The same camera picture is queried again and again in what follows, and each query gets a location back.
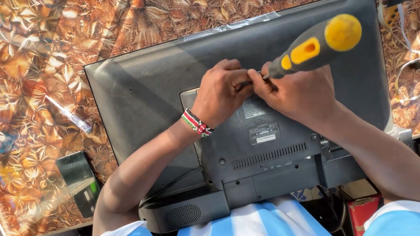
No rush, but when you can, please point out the person's left hand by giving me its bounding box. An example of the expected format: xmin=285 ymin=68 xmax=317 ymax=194
xmin=191 ymin=59 xmax=255 ymax=129

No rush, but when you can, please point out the person's right hand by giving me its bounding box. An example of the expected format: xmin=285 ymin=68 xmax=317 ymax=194
xmin=248 ymin=62 xmax=336 ymax=128

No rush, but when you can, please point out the yellow grey screwdriver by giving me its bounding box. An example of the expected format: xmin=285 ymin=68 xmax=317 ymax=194
xmin=238 ymin=14 xmax=362 ymax=90

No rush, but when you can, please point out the clear tape strip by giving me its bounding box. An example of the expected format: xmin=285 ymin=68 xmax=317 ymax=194
xmin=184 ymin=11 xmax=281 ymax=41

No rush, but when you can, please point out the black flat television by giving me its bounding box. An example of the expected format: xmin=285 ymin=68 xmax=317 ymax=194
xmin=84 ymin=0 xmax=414 ymax=234

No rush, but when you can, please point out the blue white striped shirt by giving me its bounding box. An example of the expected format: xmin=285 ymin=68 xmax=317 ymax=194
xmin=100 ymin=195 xmax=420 ymax=236

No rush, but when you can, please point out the clear tester screwdriver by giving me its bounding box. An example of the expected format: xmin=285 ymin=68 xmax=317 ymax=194
xmin=44 ymin=95 xmax=93 ymax=134

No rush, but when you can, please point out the red box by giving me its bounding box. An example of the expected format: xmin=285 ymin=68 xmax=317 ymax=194
xmin=347 ymin=194 xmax=383 ymax=236

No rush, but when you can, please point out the black smartphone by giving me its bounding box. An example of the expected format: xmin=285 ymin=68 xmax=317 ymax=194
xmin=55 ymin=151 xmax=102 ymax=218

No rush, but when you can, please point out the brown floral tablecloth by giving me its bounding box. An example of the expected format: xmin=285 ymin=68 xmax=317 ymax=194
xmin=0 ymin=0 xmax=420 ymax=236

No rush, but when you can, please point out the red white green beaded bracelet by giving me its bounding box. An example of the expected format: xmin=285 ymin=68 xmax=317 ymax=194
xmin=181 ymin=108 xmax=214 ymax=137

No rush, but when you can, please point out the black power cable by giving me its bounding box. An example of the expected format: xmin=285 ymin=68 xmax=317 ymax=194
xmin=139 ymin=167 xmax=204 ymax=208

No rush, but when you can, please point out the white cable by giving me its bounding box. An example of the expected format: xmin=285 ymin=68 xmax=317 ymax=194
xmin=377 ymin=0 xmax=420 ymax=103

